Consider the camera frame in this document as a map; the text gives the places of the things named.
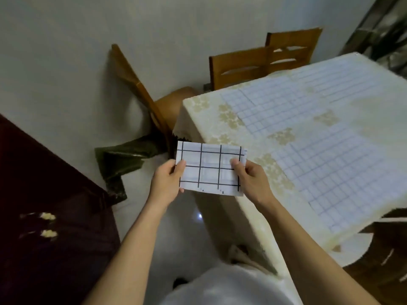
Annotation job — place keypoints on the person's left hand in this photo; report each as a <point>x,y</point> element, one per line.
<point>165,184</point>

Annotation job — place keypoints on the person's right hand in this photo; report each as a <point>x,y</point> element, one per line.
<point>254,184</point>

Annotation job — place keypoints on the earlier checked cloth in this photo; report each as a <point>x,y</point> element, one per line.
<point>210,168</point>

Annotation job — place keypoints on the person's right forearm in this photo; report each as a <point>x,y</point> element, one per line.
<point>311,260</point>

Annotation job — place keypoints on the person's left forearm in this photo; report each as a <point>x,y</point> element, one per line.
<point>133,257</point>

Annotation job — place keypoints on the black shoe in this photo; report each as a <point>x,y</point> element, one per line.
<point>179,283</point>

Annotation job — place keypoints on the dark red shelf cabinet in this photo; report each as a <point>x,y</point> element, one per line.
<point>47,187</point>

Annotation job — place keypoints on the table with cream floral tablecloth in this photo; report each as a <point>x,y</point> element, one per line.
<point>378,107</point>

